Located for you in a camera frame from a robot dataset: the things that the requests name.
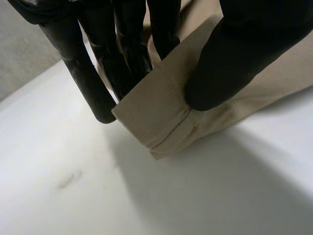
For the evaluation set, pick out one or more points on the beige shorts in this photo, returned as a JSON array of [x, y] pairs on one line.
[[156, 117]]

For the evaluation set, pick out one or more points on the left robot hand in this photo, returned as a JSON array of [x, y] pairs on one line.
[[234, 61]]

